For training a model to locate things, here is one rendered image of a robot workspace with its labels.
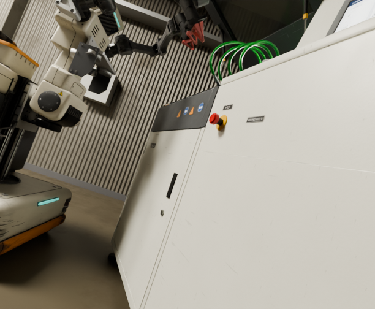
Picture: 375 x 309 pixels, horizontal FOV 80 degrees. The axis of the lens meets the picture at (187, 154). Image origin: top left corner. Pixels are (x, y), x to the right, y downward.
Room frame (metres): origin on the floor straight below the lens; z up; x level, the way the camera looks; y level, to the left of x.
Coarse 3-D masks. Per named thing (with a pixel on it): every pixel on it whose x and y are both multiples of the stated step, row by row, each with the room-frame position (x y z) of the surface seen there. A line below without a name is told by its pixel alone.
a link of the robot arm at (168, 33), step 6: (168, 24) 1.29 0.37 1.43; (174, 24) 1.26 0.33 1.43; (168, 30) 1.32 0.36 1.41; (174, 30) 1.27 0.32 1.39; (162, 36) 1.45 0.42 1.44; (168, 36) 1.37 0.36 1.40; (162, 42) 1.50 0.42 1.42; (168, 42) 1.50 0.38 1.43; (162, 48) 1.59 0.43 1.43; (162, 54) 1.64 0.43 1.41
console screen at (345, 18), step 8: (352, 0) 0.76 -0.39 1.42; (360, 0) 0.73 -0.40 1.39; (368, 0) 0.70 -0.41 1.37; (344, 8) 0.78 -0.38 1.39; (352, 8) 0.74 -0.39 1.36; (360, 8) 0.71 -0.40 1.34; (368, 8) 0.68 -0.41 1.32; (336, 16) 0.79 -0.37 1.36; (344, 16) 0.75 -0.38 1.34; (352, 16) 0.72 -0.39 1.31; (360, 16) 0.69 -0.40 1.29; (368, 16) 0.66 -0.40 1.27; (336, 24) 0.77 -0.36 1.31; (344, 24) 0.73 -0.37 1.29; (352, 24) 0.70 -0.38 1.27; (328, 32) 0.78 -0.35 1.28
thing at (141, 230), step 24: (168, 144) 1.05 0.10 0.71; (192, 144) 0.83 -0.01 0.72; (144, 168) 1.27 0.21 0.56; (168, 168) 0.96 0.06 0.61; (144, 192) 1.14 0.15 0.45; (168, 192) 0.88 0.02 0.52; (144, 216) 1.04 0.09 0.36; (168, 216) 0.83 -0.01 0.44; (120, 240) 1.24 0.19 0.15; (144, 240) 0.95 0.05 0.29; (144, 264) 0.88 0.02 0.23; (144, 288) 0.82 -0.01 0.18
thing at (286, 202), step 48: (336, 0) 0.85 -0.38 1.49; (336, 48) 0.41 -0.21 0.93; (240, 96) 0.64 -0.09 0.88; (288, 96) 0.48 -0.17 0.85; (336, 96) 0.38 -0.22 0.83; (240, 144) 0.58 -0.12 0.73; (288, 144) 0.45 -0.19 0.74; (336, 144) 0.36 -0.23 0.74; (192, 192) 0.72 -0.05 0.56; (240, 192) 0.53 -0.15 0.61; (288, 192) 0.41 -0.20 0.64; (336, 192) 0.34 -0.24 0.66; (192, 240) 0.64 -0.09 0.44; (240, 240) 0.49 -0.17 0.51; (288, 240) 0.39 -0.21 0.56; (336, 240) 0.32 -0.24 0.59; (192, 288) 0.58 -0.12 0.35; (240, 288) 0.45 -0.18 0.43; (288, 288) 0.37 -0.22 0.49; (336, 288) 0.31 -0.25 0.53
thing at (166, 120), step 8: (192, 96) 0.97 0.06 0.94; (200, 96) 0.89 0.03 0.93; (208, 96) 0.83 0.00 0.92; (176, 104) 1.12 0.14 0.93; (184, 104) 1.02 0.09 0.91; (192, 104) 0.94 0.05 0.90; (160, 112) 1.35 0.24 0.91; (168, 112) 1.21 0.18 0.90; (176, 112) 1.09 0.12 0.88; (200, 112) 0.85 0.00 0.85; (160, 120) 1.29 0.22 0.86; (168, 120) 1.17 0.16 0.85; (176, 120) 1.05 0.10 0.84; (184, 120) 0.97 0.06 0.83; (192, 120) 0.89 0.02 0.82; (200, 120) 0.83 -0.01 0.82; (160, 128) 1.24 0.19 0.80; (168, 128) 1.13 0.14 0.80; (176, 128) 1.02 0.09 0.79; (184, 128) 0.94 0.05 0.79; (192, 128) 0.88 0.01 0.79; (200, 128) 0.83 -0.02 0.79
